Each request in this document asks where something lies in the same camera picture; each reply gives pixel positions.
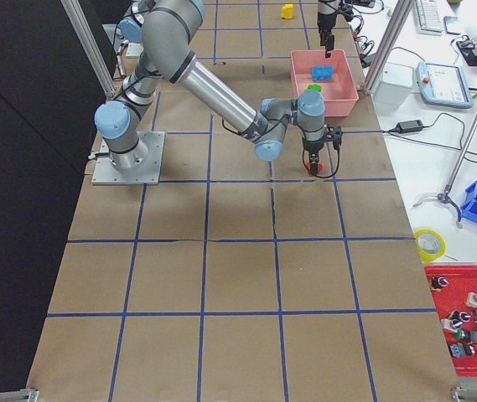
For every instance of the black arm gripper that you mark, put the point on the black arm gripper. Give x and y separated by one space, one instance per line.
326 20

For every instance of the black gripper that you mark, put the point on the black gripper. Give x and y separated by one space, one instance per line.
312 147

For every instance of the red toy block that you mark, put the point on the red toy block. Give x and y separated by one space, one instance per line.
314 168

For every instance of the blue toy block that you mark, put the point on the blue toy block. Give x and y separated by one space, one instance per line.
322 73

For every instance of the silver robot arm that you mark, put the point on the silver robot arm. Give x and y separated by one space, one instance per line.
118 119
165 30

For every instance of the pink plastic box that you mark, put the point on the pink plastic box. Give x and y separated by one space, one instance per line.
339 92

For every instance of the yellow toy block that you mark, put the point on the yellow toy block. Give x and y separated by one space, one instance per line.
287 11

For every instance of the green toy block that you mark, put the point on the green toy block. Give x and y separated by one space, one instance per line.
314 88

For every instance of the white square device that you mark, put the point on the white square device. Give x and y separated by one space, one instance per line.
395 84

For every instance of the black power adapter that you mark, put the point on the black power adapter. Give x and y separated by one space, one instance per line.
404 127

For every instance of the white keyboard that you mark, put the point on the white keyboard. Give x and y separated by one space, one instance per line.
428 18

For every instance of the teach pendant tablet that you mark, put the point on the teach pendant tablet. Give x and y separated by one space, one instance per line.
443 85

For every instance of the yellow tape roll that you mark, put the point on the yellow tape roll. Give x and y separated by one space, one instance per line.
430 245

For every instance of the red plastic tray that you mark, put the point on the red plastic tray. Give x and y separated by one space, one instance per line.
454 291

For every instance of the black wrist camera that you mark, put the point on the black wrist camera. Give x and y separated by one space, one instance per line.
334 135

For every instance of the aluminium frame post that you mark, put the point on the aluminium frame post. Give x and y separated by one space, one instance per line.
393 29

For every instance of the green handled grabber tool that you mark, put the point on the green handled grabber tool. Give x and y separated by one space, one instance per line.
444 196

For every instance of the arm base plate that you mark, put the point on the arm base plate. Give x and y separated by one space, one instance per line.
133 50
141 166

